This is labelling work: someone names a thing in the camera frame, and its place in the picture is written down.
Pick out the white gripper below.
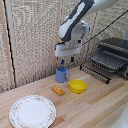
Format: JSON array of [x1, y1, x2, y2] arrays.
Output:
[[54, 40, 83, 66]]

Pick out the blue cup with handle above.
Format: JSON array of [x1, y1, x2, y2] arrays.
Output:
[[55, 66, 72, 84]]

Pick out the yellow bowl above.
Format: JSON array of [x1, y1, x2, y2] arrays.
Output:
[[68, 78, 88, 94]]

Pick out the black dish rack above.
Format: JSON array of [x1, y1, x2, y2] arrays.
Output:
[[79, 37, 128, 85]]

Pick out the white patterned rim plate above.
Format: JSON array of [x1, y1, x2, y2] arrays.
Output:
[[8, 94, 57, 128]]

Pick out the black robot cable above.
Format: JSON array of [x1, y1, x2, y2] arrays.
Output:
[[82, 9, 128, 46]]

